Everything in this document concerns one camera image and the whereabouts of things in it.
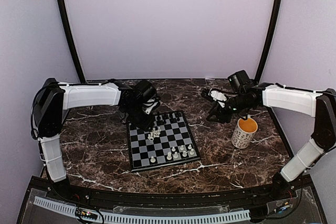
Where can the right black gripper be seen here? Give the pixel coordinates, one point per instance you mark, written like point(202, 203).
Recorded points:
point(223, 117)

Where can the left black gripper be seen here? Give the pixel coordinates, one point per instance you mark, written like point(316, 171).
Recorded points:
point(144, 125)

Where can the white chess pawn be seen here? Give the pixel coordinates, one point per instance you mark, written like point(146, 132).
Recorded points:
point(152, 159)

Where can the black grey chessboard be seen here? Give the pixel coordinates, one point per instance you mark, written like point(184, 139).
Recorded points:
point(175, 132)

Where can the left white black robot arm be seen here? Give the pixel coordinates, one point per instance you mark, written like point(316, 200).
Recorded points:
point(53, 102)

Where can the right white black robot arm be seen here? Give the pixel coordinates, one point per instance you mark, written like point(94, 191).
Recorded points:
point(301, 112)

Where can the white chess piece pile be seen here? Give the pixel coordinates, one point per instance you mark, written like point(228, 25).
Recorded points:
point(155, 133)

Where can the white patterned mug yellow inside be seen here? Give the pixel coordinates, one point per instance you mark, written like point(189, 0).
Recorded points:
point(244, 132)

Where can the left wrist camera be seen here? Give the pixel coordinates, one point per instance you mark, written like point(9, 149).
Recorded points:
point(151, 104)

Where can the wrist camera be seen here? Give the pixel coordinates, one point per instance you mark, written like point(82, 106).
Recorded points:
point(151, 104)
point(214, 95)

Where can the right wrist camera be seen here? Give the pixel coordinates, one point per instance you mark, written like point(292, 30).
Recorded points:
point(214, 95)

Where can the black front rail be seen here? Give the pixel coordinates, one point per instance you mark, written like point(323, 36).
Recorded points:
point(241, 198)

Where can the white slotted cable duct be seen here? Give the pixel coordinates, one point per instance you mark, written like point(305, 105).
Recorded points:
point(128, 215)

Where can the right black frame post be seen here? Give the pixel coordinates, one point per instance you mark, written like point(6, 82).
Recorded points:
point(268, 40)

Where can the black frame post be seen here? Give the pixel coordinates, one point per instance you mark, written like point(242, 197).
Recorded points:
point(268, 40)
point(70, 40)

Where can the left black frame post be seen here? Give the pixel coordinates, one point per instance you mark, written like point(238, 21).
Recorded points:
point(70, 40)

